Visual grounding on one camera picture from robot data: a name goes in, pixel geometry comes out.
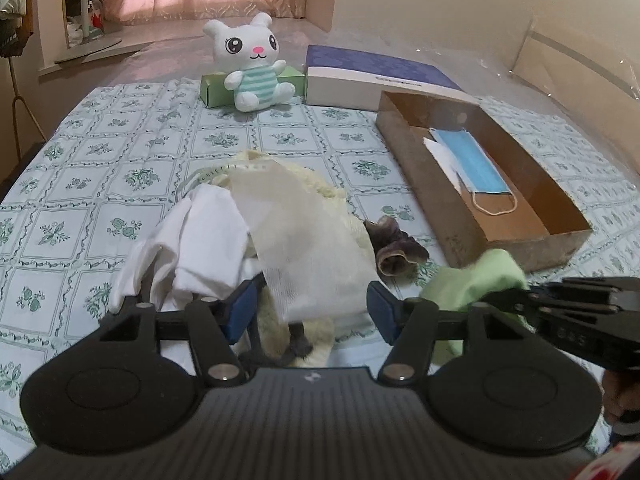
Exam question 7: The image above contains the light green cloth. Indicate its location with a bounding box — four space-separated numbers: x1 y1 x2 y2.
418 247 528 364

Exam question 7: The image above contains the dark brown scrunchie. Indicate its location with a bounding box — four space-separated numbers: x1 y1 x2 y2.
363 216 430 278

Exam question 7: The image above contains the white gauze cloth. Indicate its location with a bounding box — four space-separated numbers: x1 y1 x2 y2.
227 157 378 323

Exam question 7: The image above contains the blue surgical face mask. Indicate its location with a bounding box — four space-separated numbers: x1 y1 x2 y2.
430 128 518 217

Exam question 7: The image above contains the white paper towel sheet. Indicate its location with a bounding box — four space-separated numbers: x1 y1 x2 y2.
423 136 462 193

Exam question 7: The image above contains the person's right hand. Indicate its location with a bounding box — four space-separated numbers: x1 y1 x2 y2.
602 370 640 425

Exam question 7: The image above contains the black sock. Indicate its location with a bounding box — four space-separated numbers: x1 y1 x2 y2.
239 318 312 370

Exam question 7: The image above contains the cream fluffy towel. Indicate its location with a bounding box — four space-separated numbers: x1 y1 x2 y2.
180 151 376 367

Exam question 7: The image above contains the brown cardboard tray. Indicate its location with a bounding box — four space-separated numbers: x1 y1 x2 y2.
376 92 592 272

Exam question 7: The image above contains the green floral tablecloth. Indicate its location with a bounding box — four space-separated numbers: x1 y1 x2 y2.
1 79 639 474

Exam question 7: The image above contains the green rectangular box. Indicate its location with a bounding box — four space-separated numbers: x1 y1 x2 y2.
200 66 306 108

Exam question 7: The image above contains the clear plastic sheet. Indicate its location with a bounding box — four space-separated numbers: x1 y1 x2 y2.
338 18 639 132

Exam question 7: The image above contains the purple and white box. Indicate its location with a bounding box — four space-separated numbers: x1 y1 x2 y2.
305 44 477 112

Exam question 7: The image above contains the white bunny plush toy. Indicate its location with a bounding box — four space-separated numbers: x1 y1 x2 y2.
203 12 295 113

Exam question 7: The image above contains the coat rack stand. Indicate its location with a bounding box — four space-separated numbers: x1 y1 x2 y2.
1 0 48 168

